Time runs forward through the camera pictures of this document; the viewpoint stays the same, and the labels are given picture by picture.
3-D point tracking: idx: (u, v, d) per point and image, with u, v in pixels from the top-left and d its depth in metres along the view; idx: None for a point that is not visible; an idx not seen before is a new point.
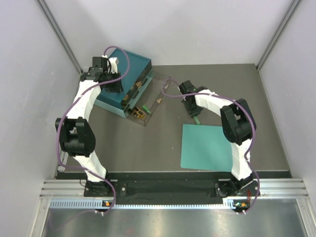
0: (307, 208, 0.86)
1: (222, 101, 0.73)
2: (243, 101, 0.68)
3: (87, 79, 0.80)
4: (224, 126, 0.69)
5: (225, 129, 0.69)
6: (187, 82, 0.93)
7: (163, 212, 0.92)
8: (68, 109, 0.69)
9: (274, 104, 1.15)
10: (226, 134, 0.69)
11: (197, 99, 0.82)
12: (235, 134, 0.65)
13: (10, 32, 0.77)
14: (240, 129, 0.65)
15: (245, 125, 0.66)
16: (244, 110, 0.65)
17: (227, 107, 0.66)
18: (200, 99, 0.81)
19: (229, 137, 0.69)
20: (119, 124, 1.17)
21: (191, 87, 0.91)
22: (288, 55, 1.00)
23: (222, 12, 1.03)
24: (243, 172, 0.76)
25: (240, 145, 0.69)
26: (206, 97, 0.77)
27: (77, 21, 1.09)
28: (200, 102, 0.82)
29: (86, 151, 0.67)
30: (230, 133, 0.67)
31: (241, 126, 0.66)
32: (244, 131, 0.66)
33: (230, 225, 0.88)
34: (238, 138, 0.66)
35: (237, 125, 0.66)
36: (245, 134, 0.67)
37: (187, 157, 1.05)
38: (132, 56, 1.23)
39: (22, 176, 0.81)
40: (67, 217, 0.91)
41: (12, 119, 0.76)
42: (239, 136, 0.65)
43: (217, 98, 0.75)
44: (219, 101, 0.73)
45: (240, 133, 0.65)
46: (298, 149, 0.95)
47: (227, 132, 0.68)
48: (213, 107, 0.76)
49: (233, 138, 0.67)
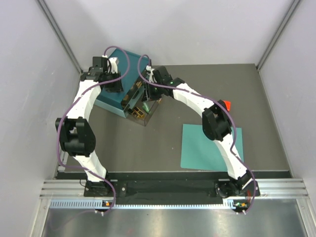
0: (307, 208, 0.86)
1: (203, 101, 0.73)
2: (221, 100, 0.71)
3: (87, 79, 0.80)
4: (204, 125, 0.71)
5: (205, 128, 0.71)
6: (163, 69, 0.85)
7: (162, 212, 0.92)
8: (68, 108, 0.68)
9: (274, 104, 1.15)
10: (206, 133, 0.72)
11: (175, 94, 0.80)
12: (214, 132, 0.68)
13: (9, 31, 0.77)
14: (218, 128, 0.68)
15: (223, 123, 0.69)
16: (223, 110, 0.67)
17: (208, 110, 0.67)
18: (177, 95, 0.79)
19: (209, 135, 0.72)
20: (119, 124, 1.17)
21: (166, 76, 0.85)
22: (289, 55, 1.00)
23: (222, 12, 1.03)
24: (236, 169, 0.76)
25: (222, 142, 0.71)
26: (185, 95, 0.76)
27: (78, 20, 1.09)
28: (178, 97, 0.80)
29: (86, 151, 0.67)
30: (210, 132, 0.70)
31: (218, 124, 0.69)
32: (221, 129, 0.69)
33: (230, 225, 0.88)
34: (217, 135, 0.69)
35: (217, 124, 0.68)
36: (223, 131, 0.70)
37: (187, 157, 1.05)
38: (132, 56, 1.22)
39: (22, 176, 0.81)
40: (66, 217, 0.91)
41: (12, 119, 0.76)
42: (218, 133, 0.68)
43: (198, 97, 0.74)
44: (200, 100, 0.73)
45: (218, 131, 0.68)
46: (298, 149, 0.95)
47: (208, 132, 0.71)
48: (192, 105, 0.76)
49: (213, 136, 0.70)
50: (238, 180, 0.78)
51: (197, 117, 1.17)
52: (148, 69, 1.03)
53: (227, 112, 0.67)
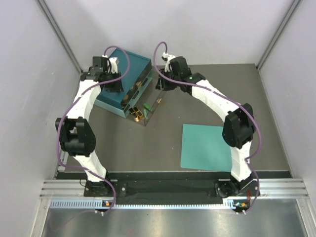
0: (307, 207, 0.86)
1: (226, 103, 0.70)
2: (247, 104, 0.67)
3: (87, 79, 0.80)
4: (225, 130, 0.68)
5: (226, 133, 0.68)
6: (182, 60, 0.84)
7: (162, 212, 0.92)
8: (68, 108, 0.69)
9: (274, 104, 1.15)
10: (225, 138, 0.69)
11: (193, 91, 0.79)
12: (236, 138, 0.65)
13: (9, 31, 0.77)
14: (242, 134, 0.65)
15: (246, 129, 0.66)
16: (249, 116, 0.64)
17: (232, 114, 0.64)
18: (197, 92, 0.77)
19: (228, 140, 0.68)
20: (119, 124, 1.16)
21: (184, 69, 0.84)
22: (288, 55, 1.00)
23: (222, 12, 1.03)
24: (243, 173, 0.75)
25: (240, 149, 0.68)
26: (207, 93, 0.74)
27: (78, 20, 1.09)
28: (197, 95, 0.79)
29: (86, 151, 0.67)
30: (231, 138, 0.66)
31: (241, 131, 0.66)
32: (244, 136, 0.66)
33: (230, 225, 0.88)
34: (239, 142, 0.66)
35: (240, 130, 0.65)
36: (245, 138, 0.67)
37: (187, 157, 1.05)
38: (132, 56, 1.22)
39: (21, 176, 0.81)
40: (66, 217, 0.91)
41: (12, 119, 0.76)
42: (240, 140, 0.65)
43: (221, 98, 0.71)
44: (223, 102, 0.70)
45: (241, 138, 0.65)
46: (298, 149, 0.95)
47: (228, 137, 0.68)
48: (214, 106, 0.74)
49: (233, 142, 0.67)
50: (240, 182, 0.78)
51: (197, 117, 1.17)
52: (164, 57, 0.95)
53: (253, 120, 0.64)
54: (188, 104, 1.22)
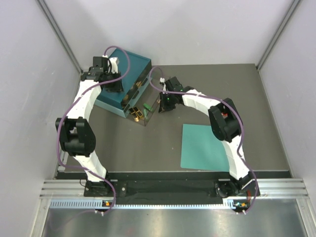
0: (307, 207, 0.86)
1: (209, 101, 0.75)
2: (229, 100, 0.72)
3: (87, 79, 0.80)
4: (214, 125, 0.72)
5: (215, 128, 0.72)
6: (174, 79, 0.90)
7: (162, 212, 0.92)
8: (69, 108, 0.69)
9: (274, 104, 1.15)
10: (216, 133, 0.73)
11: (184, 99, 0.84)
12: (224, 132, 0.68)
13: (9, 31, 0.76)
14: (228, 126, 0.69)
15: (233, 123, 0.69)
16: (230, 108, 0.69)
17: (215, 108, 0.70)
18: (187, 99, 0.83)
19: (218, 135, 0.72)
20: (119, 124, 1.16)
21: (177, 85, 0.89)
22: (289, 55, 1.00)
23: (222, 12, 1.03)
24: (240, 170, 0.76)
25: (230, 143, 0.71)
26: (193, 97, 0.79)
27: (78, 21, 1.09)
28: (187, 101, 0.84)
29: (86, 151, 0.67)
30: (219, 131, 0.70)
31: (228, 124, 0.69)
32: (231, 128, 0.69)
33: (230, 225, 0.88)
34: (227, 136, 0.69)
35: (225, 123, 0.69)
36: (234, 132, 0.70)
37: (187, 157, 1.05)
38: (132, 56, 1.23)
39: (21, 176, 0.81)
40: (66, 217, 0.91)
41: (12, 119, 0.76)
42: (228, 133, 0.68)
43: (204, 98, 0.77)
44: (207, 101, 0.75)
45: (228, 131, 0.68)
46: (298, 149, 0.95)
47: (217, 132, 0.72)
48: (200, 107, 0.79)
49: (222, 137, 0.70)
50: (239, 181, 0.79)
51: (197, 117, 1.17)
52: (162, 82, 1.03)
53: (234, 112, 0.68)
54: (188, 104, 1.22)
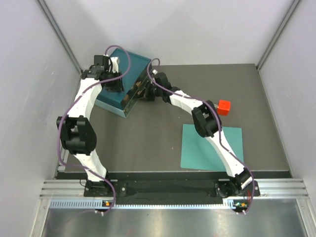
0: (307, 207, 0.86)
1: (193, 102, 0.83)
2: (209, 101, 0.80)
3: (88, 77, 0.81)
4: (196, 124, 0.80)
5: (197, 126, 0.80)
6: (163, 76, 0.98)
7: (163, 212, 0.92)
8: (69, 107, 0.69)
9: (274, 104, 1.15)
10: (198, 131, 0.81)
11: (172, 99, 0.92)
12: (204, 129, 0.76)
13: (9, 31, 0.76)
14: (208, 125, 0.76)
15: (213, 121, 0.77)
16: (210, 109, 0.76)
17: (197, 108, 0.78)
18: (174, 100, 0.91)
19: (200, 132, 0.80)
20: (119, 124, 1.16)
21: (166, 83, 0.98)
22: (289, 55, 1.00)
23: (222, 12, 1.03)
24: (232, 165, 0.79)
25: (213, 138, 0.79)
26: (179, 98, 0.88)
27: (78, 21, 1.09)
28: (175, 102, 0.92)
29: (87, 149, 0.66)
30: (200, 128, 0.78)
31: (208, 123, 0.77)
32: (211, 126, 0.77)
33: (230, 225, 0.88)
34: (207, 133, 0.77)
35: (205, 122, 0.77)
36: (213, 129, 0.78)
37: (187, 157, 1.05)
38: (133, 56, 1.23)
39: (21, 176, 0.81)
40: (66, 217, 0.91)
41: (12, 119, 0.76)
42: (208, 130, 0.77)
43: (189, 99, 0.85)
44: (190, 102, 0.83)
45: (208, 128, 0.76)
46: (298, 149, 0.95)
47: (199, 129, 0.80)
48: (185, 107, 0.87)
49: (204, 133, 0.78)
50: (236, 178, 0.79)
51: None
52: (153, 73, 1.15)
53: (214, 113, 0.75)
54: None
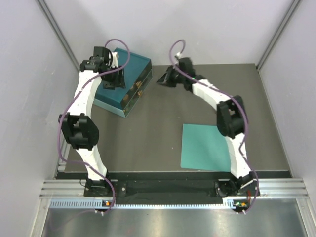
0: (307, 207, 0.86)
1: (219, 96, 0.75)
2: (237, 97, 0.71)
3: (87, 68, 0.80)
4: (219, 121, 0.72)
5: (219, 123, 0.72)
6: (188, 59, 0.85)
7: (163, 212, 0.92)
8: (70, 104, 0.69)
9: (274, 104, 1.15)
10: (220, 128, 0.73)
11: (194, 88, 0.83)
12: (228, 128, 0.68)
13: (8, 31, 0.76)
14: (233, 124, 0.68)
15: (239, 121, 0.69)
16: (239, 107, 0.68)
17: (223, 103, 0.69)
18: (197, 89, 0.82)
19: (222, 130, 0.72)
20: (119, 124, 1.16)
21: (190, 69, 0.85)
22: (289, 55, 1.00)
23: (222, 12, 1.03)
24: (240, 167, 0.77)
25: (233, 140, 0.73)
26: (204, 88, 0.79)
27: (78, 20, 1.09)
28: (197, 92, 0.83)
29: (90, 143, 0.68)
30: (224, 126, 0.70)
31: (233, 122, 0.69)
32: (236, 126, 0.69)
33: (230, 225, 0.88)
34: (231, 132, 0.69)
35: (231, 120, 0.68)
36: (237, 129, 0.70)
37: (187, 157, 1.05)
38: (133, 56, 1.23)
39: (21, 176, 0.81)
40: (66, 217, 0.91)
41: (11, 119, 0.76)
42: (232, 130, 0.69)
43: (215, 92, 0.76)
44: (217, 95, 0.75)
45: (233, 127, 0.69)
46: (297, 149, 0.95)
47: (221, 127, 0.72)
48: (210, 100, 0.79)
49: (226, 132, 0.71)
50: (239, 180, 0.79)
51: (197, 117, 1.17)
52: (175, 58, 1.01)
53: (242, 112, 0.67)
54: (188, 104, 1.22)
